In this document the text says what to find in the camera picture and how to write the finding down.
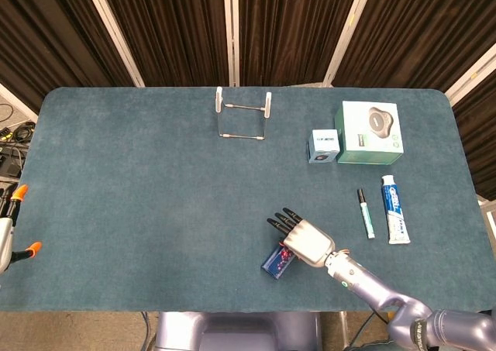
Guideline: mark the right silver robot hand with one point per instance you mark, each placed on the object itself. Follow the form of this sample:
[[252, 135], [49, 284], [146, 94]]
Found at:
[[308, 242]]

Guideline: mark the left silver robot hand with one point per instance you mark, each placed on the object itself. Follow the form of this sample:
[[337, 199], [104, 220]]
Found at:
[[5, 242]]

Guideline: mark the blue cardboard glasses case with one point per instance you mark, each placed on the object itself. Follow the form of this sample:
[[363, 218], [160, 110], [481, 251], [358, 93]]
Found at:
[[275, 266]]

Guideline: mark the right purple silver robot arm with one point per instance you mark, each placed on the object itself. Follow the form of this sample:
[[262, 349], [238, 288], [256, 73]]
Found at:
[[387, 296]]

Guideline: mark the green marker black cap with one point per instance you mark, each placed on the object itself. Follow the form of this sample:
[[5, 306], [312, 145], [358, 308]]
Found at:
[[366, 215]]

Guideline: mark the blue white toothpaste tube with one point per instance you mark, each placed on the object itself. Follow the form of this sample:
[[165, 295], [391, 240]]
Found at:
[[395, 211]]

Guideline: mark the small blue speaker box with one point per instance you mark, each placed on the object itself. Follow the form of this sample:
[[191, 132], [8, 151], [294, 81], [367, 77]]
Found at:
[[324, 142]]

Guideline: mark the purple robot torso base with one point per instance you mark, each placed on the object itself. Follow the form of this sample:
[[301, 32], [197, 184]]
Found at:
[[232, 331]]

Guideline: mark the large green product box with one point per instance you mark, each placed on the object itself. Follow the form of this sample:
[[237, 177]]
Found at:
[[368, 134]]

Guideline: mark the blue felt table cover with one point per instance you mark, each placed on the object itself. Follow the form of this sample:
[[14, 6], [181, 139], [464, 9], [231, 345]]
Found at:
[[155, 211]]

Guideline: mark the dark brown pleated curtain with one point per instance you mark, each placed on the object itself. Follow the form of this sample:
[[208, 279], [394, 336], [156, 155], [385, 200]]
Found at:
[[178, 29]]

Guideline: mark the white partition frame post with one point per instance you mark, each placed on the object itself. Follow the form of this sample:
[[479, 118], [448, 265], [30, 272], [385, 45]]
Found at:
[[470, 76], [346, 33], [114, 33], [231, 33]]

